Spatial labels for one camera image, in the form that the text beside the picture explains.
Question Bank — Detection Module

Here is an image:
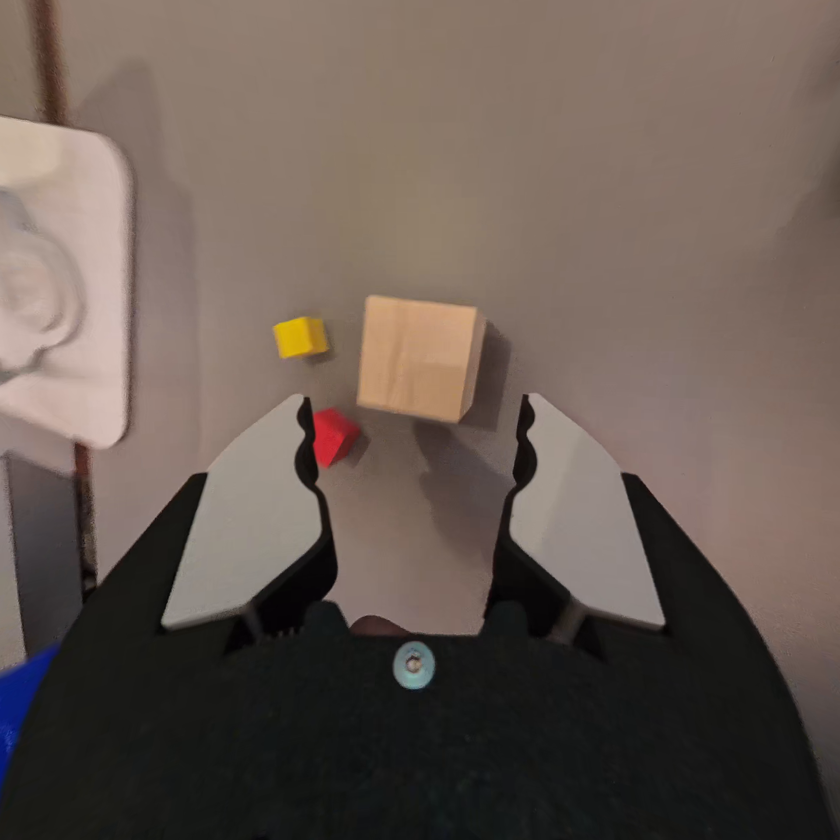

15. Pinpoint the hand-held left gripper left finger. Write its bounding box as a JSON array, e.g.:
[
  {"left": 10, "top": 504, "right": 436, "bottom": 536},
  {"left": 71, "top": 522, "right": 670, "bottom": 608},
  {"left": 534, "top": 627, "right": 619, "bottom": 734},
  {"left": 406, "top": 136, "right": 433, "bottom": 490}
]
[{"left": 161, "top": 394, "right": 338, "bottom": 636}]

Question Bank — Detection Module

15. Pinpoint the yellow wooden cube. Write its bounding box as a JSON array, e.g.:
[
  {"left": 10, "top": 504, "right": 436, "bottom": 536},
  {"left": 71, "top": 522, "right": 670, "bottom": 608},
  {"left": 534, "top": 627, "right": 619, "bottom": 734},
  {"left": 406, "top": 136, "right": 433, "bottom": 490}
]
[{"left": 273, "top": 317, "right": 330, "bottom": 361}]

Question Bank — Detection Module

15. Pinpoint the white folding stand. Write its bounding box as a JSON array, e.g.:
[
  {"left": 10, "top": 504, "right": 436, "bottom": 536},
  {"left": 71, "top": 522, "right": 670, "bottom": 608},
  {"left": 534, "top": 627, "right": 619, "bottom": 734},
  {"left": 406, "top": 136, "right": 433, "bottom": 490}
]
[{"left": 0, "top": 116, "right": 136, "bottom": 451}]

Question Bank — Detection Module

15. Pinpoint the blue plastic bin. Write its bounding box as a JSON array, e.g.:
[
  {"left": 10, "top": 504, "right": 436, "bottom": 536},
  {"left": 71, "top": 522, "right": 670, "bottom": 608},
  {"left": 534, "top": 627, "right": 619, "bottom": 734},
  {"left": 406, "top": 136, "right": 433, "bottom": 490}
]
[{"left": 0, "top": 644, "right": 60, "bottom": 775}]

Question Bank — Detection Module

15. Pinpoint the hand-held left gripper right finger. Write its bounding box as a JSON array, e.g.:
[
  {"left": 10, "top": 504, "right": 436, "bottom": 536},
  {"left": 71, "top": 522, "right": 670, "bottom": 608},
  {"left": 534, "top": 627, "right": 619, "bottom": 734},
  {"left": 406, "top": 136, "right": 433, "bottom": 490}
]
[{"left": 489, "top": 393, "right": 668, "bottom": 636}]

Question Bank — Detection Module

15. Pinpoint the medium wooden cube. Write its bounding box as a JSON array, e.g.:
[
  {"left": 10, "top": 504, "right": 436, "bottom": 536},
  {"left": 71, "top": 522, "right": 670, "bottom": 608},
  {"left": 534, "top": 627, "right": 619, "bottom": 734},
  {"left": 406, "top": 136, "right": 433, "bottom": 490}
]
[{"left": 356, "top": 294, "right": 488, "bottom": 425}]

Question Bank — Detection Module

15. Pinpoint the red wooden cube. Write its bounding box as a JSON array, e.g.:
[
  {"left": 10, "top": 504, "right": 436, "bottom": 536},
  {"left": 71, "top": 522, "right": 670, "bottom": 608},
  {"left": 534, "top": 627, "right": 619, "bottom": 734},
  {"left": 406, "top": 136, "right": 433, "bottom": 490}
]
[{"left": 311, "top": 407, "right": 363, "bottom": 469}]

